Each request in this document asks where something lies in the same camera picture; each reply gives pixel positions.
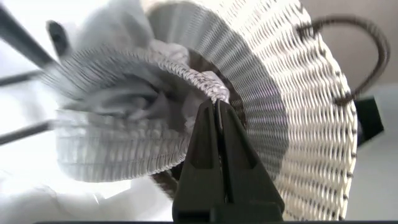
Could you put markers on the pale grey garment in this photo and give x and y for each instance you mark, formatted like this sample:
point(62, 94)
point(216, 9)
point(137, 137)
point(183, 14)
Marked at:
point(124, 149)

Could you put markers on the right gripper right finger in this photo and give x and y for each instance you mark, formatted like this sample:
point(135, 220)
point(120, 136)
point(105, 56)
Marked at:
point(248, 186)

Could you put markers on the white laundry basket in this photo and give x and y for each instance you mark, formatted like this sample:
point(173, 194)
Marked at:
point(311, 93)

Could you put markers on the black clothes rack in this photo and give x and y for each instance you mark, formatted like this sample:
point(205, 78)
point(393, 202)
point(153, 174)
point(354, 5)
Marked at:
point(18, 40)

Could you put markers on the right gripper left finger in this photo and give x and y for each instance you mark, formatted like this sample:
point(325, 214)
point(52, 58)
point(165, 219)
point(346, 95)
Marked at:
point(199, 180)

